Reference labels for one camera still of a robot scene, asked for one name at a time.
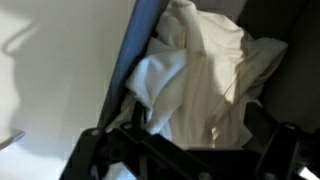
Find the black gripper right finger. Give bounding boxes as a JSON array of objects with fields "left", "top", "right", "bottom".
[{"left": 244, "top": 102, "right": 320, "bottom": 180}]

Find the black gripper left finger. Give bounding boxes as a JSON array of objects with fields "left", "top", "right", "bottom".
[{"left": 59, "top": 101, "right": 214, "bottom": 180}]

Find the white cloth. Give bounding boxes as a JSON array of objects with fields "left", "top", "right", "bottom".
[{"left": 106, "top": 0, "right": 289, "bottom": 149}]

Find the dark grey rectangular box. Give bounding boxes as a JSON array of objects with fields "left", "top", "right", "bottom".
[{"left": 97, "top": 0, "right": 320, "bottom": 154}]

